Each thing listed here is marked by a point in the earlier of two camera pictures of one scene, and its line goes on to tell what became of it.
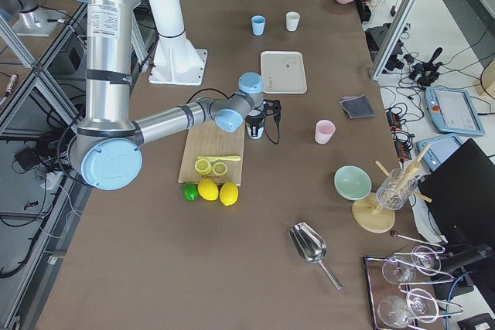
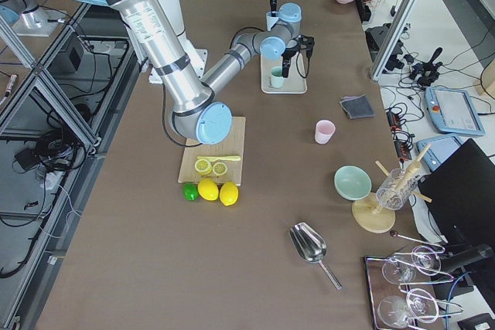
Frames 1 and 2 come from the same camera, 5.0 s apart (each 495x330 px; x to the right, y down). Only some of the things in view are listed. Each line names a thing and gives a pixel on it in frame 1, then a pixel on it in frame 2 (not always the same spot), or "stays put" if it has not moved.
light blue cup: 258,22 to 271,20
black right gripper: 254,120 to 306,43
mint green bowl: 352,182 stays put
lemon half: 203,167 stays put
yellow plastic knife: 220,158 stays put
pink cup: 324,130 stays put
